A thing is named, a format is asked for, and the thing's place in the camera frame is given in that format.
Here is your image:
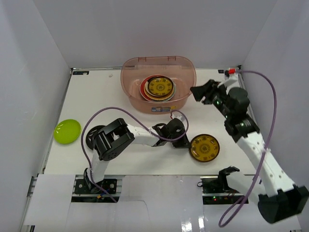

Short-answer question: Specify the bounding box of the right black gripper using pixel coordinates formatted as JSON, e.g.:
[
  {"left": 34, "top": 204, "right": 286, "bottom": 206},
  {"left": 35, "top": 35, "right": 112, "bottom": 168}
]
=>
[{"left": 190, "top": 80, "right": 232, "bottom": 119}]

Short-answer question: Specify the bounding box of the yellow patterned plate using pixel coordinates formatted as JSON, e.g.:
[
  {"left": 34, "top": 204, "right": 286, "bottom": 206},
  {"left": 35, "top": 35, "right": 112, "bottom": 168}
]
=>
[
  {"left": 145, "top": 75, "right": 174, "bottom": 97},
  {"left": 189, "top": 134, "right": 220, "bottom": 162}
]

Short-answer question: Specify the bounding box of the cream plate with black patch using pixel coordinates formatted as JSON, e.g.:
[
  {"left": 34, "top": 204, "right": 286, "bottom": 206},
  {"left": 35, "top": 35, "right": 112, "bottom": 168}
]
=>
[{"left": 144, "top": 78, "right": 175, "bottom": 98}]

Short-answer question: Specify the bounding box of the red teal floral plate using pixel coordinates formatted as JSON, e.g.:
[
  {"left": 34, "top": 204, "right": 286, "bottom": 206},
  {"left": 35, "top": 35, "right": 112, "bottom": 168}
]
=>
[{"left": 140, "top": 75, "right": 176, "bottom": 102}]

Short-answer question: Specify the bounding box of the black glossy plate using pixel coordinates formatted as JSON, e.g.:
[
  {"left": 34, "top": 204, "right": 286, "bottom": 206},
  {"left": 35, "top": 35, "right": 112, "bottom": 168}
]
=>
[{"left": 143, "top": 82, "right": 176, "bottom": 101}]

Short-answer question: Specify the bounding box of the woven bamboo plate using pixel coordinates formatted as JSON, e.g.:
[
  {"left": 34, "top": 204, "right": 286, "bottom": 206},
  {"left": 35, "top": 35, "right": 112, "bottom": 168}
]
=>
[{"left": 143, "top": 86, "right": 176, "bottom": 102}]

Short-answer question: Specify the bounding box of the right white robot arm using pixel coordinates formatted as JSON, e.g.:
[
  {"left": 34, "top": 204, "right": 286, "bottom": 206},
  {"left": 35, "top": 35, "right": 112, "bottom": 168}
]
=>
[{"left": 190, "top": 80, "right": 309, "bottom": 224}]

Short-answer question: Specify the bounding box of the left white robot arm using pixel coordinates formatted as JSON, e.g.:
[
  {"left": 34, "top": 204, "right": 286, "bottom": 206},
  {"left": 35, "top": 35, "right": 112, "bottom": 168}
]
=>
[{"left": 84, "top": 118, "right": 191, "bottom": 193}]

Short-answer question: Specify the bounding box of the pink translucent plastic bin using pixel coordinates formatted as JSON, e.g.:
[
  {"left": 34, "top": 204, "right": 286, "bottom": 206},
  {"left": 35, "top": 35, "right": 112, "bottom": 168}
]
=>
[{"left": 120, "top": 56, "right": 197, "bottom": 115}]

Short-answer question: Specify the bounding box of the lime green plate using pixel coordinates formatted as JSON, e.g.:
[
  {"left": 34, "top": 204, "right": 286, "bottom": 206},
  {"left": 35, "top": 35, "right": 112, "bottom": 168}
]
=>
[{"left": 54, "top": 119, "right": 81, "bottom": 145}]

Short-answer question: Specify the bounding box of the left table label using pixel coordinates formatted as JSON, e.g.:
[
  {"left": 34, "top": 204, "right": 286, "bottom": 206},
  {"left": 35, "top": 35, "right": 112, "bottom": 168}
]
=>
[{"left": 72, "top": 71, "right": 89, "bottom": 75}]

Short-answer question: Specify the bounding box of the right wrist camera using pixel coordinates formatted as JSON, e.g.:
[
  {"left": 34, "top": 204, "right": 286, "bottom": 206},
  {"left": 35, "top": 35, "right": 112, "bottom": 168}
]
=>
[{"left": 217, "top": 68, "right": 239, "bottom": 87}]

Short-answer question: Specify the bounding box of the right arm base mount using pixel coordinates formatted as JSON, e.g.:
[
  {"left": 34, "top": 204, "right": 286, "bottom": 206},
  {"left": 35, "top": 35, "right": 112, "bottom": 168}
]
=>
[{"left": 197, "top": 176, "right": 243, "bottom": 205}]

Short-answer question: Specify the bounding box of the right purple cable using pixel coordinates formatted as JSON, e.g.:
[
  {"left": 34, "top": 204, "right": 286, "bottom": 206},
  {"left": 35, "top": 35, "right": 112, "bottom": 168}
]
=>
[{"left": 218, "top": 70, "right": 277, "bottom": 227}]

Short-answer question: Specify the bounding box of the purple cable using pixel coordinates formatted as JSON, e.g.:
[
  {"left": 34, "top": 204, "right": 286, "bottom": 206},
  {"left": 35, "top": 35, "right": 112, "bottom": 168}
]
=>
[
  {"left": 218, "top": 70, "right": 277, "bottom": 227},
  {"left": 81, "top": 107, "right": 190, "bottom": 203}
]

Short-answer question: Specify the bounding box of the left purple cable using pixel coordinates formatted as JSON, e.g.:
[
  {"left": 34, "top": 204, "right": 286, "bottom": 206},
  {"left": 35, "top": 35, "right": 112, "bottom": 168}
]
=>
[{"left": 81, "top": 107, "right": 190, "bottom": 203}]

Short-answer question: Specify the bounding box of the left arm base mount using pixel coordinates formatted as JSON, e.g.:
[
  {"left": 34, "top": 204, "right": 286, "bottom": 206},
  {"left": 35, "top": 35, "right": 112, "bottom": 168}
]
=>
[{"left": 71, "top": 175, "right": 122, "bottom": 203}]

